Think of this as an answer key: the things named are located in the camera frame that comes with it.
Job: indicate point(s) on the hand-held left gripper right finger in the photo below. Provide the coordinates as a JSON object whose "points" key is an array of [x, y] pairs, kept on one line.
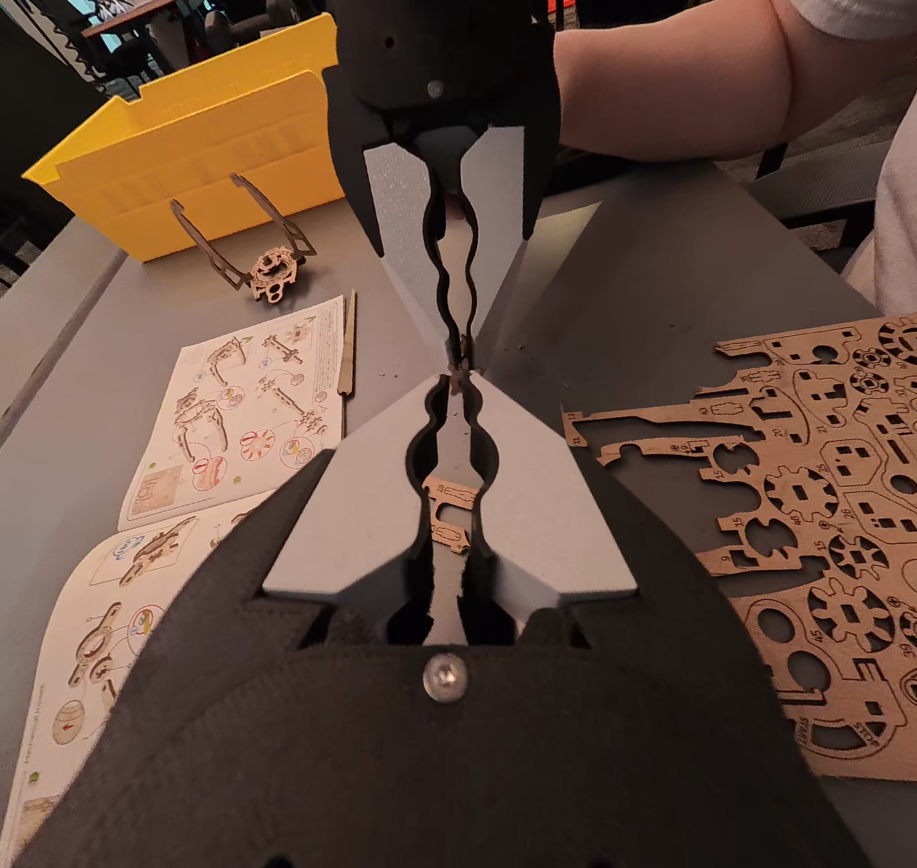
{"points": [[551, 524]]}

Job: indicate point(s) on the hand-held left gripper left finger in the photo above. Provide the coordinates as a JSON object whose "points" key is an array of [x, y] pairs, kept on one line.
{"points": [[337, 524]]}

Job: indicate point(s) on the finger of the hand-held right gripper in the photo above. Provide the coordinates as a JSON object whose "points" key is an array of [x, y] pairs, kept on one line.
{"points": [[501, 194], [401, 201]]}

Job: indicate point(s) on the wooden axle with gears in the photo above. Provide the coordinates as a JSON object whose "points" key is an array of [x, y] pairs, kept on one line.
{"points": [[458, 365]]}

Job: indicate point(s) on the person's right forearm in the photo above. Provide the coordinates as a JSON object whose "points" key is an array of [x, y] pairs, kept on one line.
{"points": [[680, 94]]}

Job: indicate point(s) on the small wooden parts sheet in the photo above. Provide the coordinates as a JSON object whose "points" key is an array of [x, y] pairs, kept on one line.
{"points": [[451, 499]]}

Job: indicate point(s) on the wooden model assembly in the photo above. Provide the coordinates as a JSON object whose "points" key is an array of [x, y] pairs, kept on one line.
{"points": [[272, 277]]}

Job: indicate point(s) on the large wooden parts sheet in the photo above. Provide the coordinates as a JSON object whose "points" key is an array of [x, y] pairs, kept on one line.
{"points": [[845, 764]]}

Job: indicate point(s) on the instruction booklet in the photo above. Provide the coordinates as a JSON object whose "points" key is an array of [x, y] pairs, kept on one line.
{"points": [[251, 395]]}

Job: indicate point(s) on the flat wooden stick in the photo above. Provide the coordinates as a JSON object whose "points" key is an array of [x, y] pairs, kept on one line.
{"points": [[347, 352]]}

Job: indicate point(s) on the yellow plastic bin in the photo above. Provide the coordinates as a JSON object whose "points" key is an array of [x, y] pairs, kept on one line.
{"points": [[179, 151]]}

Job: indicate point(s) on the grey office chair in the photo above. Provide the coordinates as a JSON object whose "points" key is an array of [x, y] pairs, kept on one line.
{"points": [[809, 194]]}

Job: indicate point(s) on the wooden office desk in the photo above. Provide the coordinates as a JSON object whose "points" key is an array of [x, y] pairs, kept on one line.
{"points": [[136, 19]]}

